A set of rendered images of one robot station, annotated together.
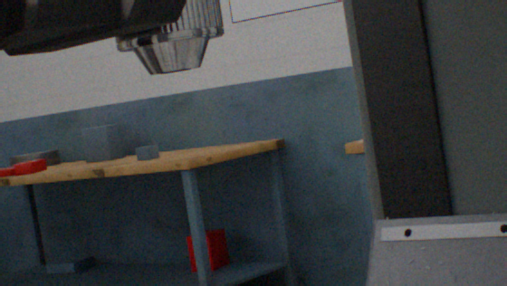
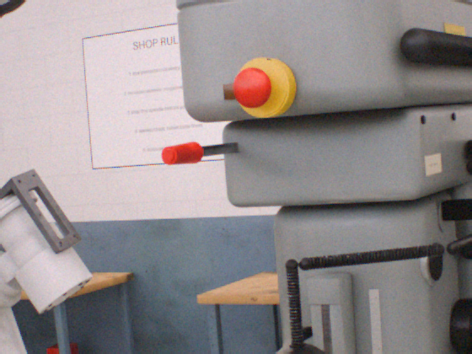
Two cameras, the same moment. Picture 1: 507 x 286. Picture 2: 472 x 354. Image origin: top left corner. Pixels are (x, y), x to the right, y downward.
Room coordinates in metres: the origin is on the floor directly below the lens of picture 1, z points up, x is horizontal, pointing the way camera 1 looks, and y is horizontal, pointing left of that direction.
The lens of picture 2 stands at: (-0.73, 0.42, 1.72)
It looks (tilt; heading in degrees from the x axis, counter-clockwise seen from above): 3 degrees down; 349
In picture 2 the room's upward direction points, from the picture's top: 5 degrees counter-clockwise
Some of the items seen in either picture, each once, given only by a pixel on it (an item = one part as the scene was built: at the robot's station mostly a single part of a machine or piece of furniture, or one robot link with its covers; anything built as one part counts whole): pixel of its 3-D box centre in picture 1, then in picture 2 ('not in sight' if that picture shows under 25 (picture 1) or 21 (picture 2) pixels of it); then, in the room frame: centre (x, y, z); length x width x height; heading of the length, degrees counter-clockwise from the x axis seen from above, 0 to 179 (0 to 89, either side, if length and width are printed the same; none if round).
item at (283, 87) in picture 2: not in sight; (265, 87); (0.29, 0.18, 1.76); 0.06 x 0.02 x 0.06; 50
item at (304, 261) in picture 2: not in sight; (380, 256); (0.27, 0.07, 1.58); 0.17 x 0.01 x 0.01; 81
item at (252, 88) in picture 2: not in sight; (254, 88); (0.27, 0.19, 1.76); 0.04 x 0.03 x 0.04; 50
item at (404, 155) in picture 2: not in sight; (370, 150); (0.50, 0.00, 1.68); 0.34 x 0.24 x 0.10; 140
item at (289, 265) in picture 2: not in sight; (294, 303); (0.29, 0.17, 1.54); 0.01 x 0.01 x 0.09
